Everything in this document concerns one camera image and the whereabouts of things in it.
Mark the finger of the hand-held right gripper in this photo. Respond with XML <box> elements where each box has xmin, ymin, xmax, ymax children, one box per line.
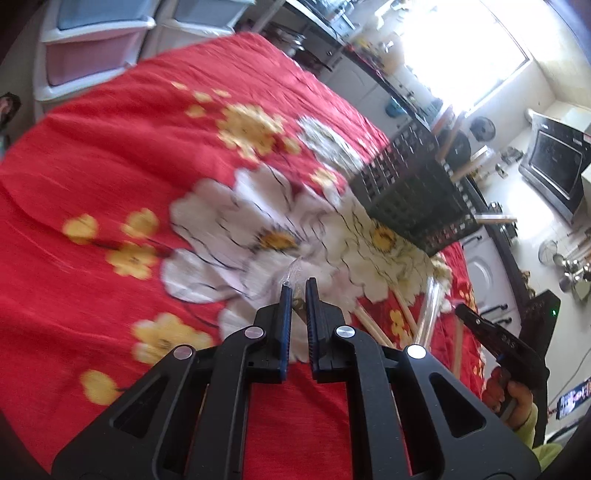
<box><xmin>455</xmin><ymin>305</ymin><xmax>506</xmax><ymax>358</ymax></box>

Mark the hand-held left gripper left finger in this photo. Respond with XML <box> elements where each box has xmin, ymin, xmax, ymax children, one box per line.
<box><xmin>51</xmin><ymin>280</ymin><xmax>293</xmax><ymax>480</ymax></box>

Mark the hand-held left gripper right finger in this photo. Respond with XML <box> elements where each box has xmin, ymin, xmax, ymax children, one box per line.
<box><xmin>305</xmin><ymin>277</ymin><xmax>541</xmax><ymax>480</ymax></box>

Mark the set of chopsticks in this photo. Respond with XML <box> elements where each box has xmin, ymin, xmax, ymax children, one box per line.
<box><xmin>353</xmin><ymin>274</ymin><xmax>467</xmax><ymax>384</ymax></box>

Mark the dark green plastic utensil basket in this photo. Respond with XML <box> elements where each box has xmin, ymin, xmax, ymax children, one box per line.
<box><xmin>348</xmin><ymin>115</ymin><xmax>481</xmax><ymax>257</ymax></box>

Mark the person's right forearm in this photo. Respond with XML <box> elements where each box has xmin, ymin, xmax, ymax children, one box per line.
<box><xmin>510</xmin><ymin>406</ymin><xmax>564</xmax><ymax>467</ymax></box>

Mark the row of hanging kitchen utensils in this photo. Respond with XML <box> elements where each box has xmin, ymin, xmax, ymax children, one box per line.
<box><xmin>538</xmin><ymin>231</ymin><xmax>591</xmax><ymax>301</ymax></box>

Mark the person's right hand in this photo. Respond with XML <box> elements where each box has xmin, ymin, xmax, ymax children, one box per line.
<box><xmin>482</xmin><ymin>369</ymin><xmax>536</xmax><ymax>428</ymax></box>

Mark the lit phone screen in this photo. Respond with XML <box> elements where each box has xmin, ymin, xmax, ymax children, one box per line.
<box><xmin>555</xmin><ymin>377</ymin><xmax>591</xmax><ymax>421</ymax></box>

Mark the steel range hood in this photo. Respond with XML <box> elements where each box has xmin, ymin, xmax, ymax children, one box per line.
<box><xmin>519</xmin><ymin>111</ymin><xmax>591</xmax><ymax>222</ymax></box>

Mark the red floral blanket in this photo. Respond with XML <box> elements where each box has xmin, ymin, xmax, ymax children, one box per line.
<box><xmin>0</xmin><ymin>32</ymin><xmax>485</xmax><ymax>480</ymax></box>

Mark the kitchen window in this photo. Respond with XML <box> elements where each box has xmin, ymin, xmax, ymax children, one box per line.
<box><xmin>397</xmin><ymin>0</ymin><xmax>532</xmax><ymax>114</ymax></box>

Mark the metal shelf rack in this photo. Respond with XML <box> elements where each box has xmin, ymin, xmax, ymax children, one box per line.
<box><xmin>240</xmin><ymin>0</ymin><xmax>352</xmax><ymax>70</ymax></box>

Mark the blue plastic drawer tower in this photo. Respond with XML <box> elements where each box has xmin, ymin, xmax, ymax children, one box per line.
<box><xmin>157</xmin><ymin>0</ymin><xmax>254</xmax><ymax>38</ymax></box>

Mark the white plastic drawer tower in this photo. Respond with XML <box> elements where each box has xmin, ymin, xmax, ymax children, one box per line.
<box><xmin>34</xmin><ymin>0</ymin><xmax>155</xmax><ymax>102</ymax></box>

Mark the dark patterned slipper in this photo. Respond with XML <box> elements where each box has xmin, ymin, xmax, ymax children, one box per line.
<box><xmin>0</xmin><ymin>92</ymin><xmax>21</xmax><ymax>148</ymax></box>

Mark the black round wall fan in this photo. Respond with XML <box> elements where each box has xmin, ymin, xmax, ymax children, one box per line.
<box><xmin>471</xmin><ymin>117</ymin><xmax>496</xmax><ymax>141</ymax></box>

